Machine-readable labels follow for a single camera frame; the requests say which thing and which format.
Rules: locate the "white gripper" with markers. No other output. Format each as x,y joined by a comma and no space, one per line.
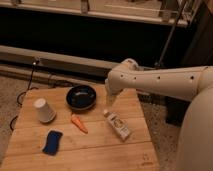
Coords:
114,84

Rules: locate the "white plastic bottle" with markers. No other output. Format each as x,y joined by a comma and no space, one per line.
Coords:
118,125

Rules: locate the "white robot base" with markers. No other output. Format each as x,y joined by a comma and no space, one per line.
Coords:
195,147

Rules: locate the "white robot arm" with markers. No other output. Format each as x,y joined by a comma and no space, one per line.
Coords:
188,84

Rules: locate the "dark ceramic bowl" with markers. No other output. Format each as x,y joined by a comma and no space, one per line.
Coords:
81,97

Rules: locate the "orange toy carrot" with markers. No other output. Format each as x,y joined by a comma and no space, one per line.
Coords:
77,122

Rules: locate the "metal pole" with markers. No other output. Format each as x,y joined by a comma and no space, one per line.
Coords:
159,63

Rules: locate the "white paper cup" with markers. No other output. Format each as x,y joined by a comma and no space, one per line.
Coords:
45,113

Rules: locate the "blue sponge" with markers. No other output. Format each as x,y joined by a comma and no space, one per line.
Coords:
52,142

